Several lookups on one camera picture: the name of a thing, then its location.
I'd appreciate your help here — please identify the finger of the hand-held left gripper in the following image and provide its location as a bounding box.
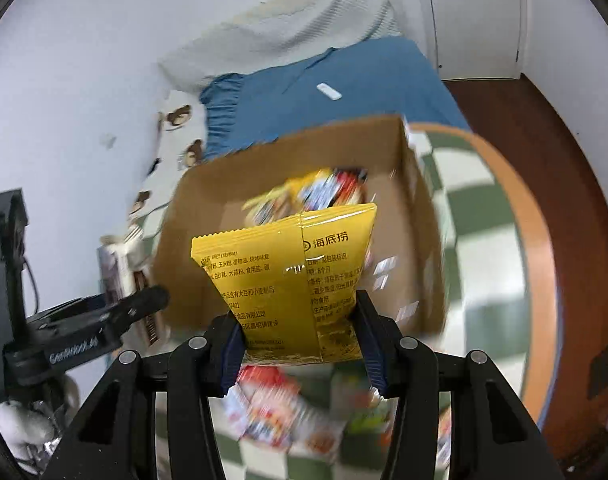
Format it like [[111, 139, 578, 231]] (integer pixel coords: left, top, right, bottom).
[[101, 285, 171, 333]]

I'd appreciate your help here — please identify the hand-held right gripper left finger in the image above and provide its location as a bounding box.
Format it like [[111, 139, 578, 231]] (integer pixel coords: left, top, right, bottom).
[[41, 310, 247, 480]]

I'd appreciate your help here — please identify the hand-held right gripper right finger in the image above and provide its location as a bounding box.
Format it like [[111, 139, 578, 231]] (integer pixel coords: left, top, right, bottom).
[[351, 290, 567, 480]]

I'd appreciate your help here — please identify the green ball candy packet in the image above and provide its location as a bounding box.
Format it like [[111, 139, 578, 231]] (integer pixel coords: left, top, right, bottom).
[[346, 385, 402, 436]]

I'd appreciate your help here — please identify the orange mushroom snack packet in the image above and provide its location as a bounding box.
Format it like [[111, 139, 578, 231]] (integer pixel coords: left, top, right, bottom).
[[224, 365, 345, 456]]

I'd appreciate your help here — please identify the cardboard box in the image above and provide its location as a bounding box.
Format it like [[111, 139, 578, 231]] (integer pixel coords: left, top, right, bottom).
[[151, 115, 447, 336]]

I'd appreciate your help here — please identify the brown white box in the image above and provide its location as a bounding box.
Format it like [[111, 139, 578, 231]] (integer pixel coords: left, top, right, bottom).
[[98, 232, 162, 348]]

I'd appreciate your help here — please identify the green white checkered tablecloth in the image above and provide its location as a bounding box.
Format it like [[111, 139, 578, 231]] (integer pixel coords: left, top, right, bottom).
[[128, 125, 532, 480]]

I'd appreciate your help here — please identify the yellow black snack packet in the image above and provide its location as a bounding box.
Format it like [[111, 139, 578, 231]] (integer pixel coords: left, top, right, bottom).
[[244, 175, 309, 228]]

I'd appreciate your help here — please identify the bear print pillow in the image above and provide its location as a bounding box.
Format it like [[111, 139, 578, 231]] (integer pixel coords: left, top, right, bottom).
[[128, 90, 209, 221]]

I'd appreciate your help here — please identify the red yellow noodle packet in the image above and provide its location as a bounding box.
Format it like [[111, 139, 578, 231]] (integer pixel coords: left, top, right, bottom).
[[299, 167, 369, 211]]

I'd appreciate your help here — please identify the round wooden table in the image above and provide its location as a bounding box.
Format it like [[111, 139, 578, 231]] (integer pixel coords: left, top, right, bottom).
[[409, 121, 560, 461]]

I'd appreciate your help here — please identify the blue bed sheet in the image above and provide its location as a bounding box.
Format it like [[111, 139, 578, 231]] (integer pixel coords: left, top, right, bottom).
[[199, 36, 472, 161]]

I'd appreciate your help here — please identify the white pillow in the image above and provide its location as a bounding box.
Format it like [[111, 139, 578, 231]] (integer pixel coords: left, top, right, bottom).
[[159, 0, 399, 93]]

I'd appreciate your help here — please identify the white door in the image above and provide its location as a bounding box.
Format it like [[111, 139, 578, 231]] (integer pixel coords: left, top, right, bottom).
[[414, 0, 527, 81]]

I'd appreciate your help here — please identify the black cable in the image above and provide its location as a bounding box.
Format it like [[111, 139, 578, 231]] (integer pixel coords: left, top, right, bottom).
[[22, 255, 40, 313]]

